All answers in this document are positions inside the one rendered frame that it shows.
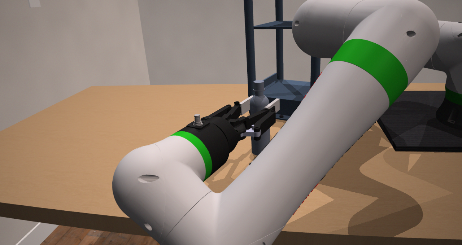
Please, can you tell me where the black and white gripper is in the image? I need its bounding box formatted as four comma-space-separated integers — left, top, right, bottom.
201, 96, 280, 153

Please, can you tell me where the dark grey bottle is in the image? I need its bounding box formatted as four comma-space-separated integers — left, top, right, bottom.
250, 80, 270, 156

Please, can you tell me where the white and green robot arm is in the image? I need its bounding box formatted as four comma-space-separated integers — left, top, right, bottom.
112, 0, 462, 245

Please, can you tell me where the dark blue shelving unit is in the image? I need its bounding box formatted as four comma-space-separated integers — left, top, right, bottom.
244, 0, 321, 121

